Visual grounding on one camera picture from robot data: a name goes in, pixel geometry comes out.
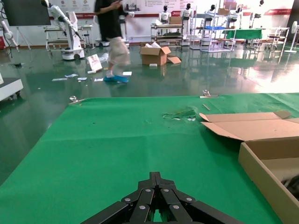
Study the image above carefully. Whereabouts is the green covered table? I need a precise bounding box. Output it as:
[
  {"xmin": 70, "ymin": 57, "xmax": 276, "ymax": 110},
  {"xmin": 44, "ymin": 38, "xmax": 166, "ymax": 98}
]
[{"xmin": 221, "ymin": 28, "xmax": 264, "ymax": 47}]

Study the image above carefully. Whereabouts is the walking person in black shirt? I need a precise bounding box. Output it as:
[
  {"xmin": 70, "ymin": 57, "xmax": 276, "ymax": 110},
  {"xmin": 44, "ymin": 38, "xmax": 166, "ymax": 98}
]
[{"xmin": 93, "ymin": 0, "xmax": 131, "ymax": 85}]

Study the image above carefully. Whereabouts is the black power cord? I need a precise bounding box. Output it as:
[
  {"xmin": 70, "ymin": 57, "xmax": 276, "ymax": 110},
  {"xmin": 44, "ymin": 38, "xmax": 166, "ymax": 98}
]
[{"xmin": 281, "ymin": 174, "xmax": 299, "ymax": 195}]

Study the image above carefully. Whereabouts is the green table cloth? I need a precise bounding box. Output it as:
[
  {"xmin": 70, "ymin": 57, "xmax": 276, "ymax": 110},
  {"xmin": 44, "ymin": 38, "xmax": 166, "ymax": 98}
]
[{"xmin": 0, "ymin": 92, "xmax": 299, "ymax": 224}]

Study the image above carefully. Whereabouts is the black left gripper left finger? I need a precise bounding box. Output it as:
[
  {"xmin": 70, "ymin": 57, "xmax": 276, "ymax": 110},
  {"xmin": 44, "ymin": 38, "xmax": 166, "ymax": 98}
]
[{"xmin": 80, "ymin": 172, "xmax": 157, "ymax": 224}]

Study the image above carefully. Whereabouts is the open brown shipping carton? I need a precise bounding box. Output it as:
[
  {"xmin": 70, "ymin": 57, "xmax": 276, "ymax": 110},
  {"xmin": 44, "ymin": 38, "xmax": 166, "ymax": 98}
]
[{"xmin": 139, "ymin": 42, "xmax": 182, "ymax": 67}]

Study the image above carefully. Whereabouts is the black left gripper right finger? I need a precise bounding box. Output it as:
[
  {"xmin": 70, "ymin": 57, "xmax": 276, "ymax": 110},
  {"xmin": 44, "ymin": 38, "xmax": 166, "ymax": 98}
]
[{"xmin": 156, "ymin": 172, "xmax": 238, "ymax": 224}]

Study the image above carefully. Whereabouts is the white mobile robot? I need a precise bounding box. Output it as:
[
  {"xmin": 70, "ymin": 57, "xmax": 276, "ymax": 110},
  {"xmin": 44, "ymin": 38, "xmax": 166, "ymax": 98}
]
[{"xmin": 42, "ymin": 0, "xmax": 85, "ymax": 62}]

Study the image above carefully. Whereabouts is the white humanoid robot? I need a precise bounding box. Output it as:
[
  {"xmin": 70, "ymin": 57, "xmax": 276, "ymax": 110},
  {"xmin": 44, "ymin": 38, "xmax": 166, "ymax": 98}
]
[
  {"xmin": 180, "ymin": 2, "xmax": 193, "ymax": 21},
  {"xmin": 158, "ymin": 6, "xmax": 171, "ymax": 24}
]

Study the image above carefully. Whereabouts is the white paper bag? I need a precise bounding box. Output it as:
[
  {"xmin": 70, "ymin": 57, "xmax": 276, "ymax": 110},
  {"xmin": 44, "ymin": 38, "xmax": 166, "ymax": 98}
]
[{"xmin": 85, "ymin": 54, "xmax": 103, "ymax": 75}]

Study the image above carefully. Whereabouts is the black display screen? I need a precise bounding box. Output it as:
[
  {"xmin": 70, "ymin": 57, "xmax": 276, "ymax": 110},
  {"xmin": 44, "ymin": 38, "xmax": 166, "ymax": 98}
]
[{"xmin": 1, "ymin": 0, "xmax": 51, "ymax": 27}]

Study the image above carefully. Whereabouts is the metal shelf rack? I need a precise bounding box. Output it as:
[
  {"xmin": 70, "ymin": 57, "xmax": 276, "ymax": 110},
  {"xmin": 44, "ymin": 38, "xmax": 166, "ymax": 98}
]
[{"xmin": 150, "ymin": 22, "xmax": 187, "ymax": 49}]

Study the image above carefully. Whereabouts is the silver table clamp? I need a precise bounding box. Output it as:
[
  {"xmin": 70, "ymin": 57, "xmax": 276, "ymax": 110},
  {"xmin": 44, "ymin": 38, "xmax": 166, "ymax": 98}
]
[
  {"xmin": 199, "ymin": 90, "xmax": 220, "ymax": 98},
  {"xmin": 68, "ymin": 95, "xmax": 86, "ymax": 105}
]

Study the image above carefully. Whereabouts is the white wheeled cabinet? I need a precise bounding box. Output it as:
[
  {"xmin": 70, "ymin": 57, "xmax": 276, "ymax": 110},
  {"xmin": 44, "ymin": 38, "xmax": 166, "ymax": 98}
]
[{"xmin": 0, "ymin": 72, "xmax": 24, "ymax": 103}]

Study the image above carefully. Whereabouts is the white rack with blue tray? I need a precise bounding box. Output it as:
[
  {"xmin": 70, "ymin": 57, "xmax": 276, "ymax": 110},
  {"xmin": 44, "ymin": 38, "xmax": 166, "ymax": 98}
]
[{"xmin": 189, "ymin": 9, "xmax": 236, "ymax": 52}]

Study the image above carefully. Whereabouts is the white standing fan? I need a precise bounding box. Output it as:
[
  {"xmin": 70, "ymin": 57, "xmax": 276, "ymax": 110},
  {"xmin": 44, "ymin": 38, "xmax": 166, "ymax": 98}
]
[{"xmin": 283, "ymin": 21, "xmax": 299, "ymax": 54}]

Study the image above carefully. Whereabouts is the open cardboard box with round holes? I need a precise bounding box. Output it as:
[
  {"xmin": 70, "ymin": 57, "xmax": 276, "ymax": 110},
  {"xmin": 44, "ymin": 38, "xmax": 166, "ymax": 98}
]
[{"xmin": 199, "ymin": 111, "xmax": 299, "ymax": 224}]

